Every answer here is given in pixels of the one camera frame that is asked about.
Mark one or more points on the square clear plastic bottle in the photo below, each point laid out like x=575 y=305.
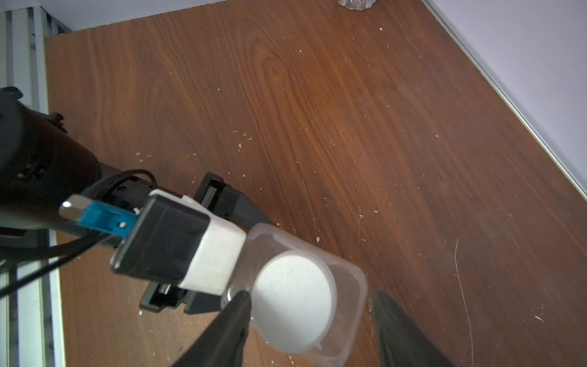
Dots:
x=264 y=242

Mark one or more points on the white bottle cap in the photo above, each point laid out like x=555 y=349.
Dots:
x=294 y=299

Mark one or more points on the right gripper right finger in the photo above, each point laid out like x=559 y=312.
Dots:
x=400 y=341

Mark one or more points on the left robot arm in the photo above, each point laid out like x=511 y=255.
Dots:
x=49 y=181

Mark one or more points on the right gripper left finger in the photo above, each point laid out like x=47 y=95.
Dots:
x=223 y=342

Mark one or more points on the pink vase with flowers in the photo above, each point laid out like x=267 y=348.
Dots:
x=358 y=5

